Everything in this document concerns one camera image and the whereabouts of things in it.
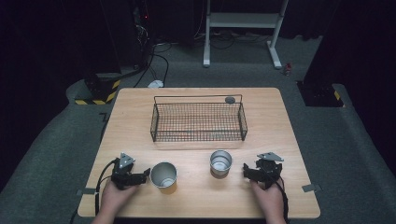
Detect grey tape piece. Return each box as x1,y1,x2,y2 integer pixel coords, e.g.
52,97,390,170
301,183,323,193
76,188,98,197

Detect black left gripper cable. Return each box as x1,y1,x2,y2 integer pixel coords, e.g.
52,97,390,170
94,158,121,217

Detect person's right hand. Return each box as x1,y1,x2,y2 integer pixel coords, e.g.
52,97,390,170
249,179,286,218

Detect black yellow striped stand base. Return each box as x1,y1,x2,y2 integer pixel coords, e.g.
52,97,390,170
74,73,121,106
296,79,346,108

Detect white metal stand frame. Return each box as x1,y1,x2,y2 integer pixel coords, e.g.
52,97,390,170
203,0,290,70

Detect person's left hand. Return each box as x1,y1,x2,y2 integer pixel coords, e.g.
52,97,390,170
100,178,140,217

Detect gold cup with silver inside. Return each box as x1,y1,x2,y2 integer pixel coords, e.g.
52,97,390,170
209,149,233,179
150,161,178,196

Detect black floor cable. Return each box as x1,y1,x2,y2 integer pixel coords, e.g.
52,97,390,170
133,41,173,89

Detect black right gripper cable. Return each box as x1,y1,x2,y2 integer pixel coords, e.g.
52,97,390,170
274,175,290,224

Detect dark equipment rack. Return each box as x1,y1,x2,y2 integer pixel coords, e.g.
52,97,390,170
130,0,158,68

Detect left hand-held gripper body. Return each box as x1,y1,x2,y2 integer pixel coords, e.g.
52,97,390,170
110,151,148,190

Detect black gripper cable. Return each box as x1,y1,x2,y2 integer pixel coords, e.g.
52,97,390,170
274,175,290,224
94,158,121,217

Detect black wire basket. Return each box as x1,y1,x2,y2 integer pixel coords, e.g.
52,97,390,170
149,93,248,144

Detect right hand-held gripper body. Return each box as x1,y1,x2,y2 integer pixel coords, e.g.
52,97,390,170
254,151,285,189

